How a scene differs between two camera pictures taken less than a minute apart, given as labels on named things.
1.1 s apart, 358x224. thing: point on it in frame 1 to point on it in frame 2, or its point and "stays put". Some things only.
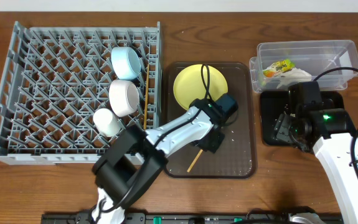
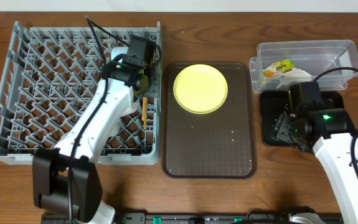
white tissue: x=295 y=75 stays put
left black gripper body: x=213 y=143 to x=149 y=88
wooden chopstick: x=195 y=161 to x=144 y=109
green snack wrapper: x=278 y=68 stays put
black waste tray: x=274 y=103 stays put
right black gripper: x=284 y=129 stays put
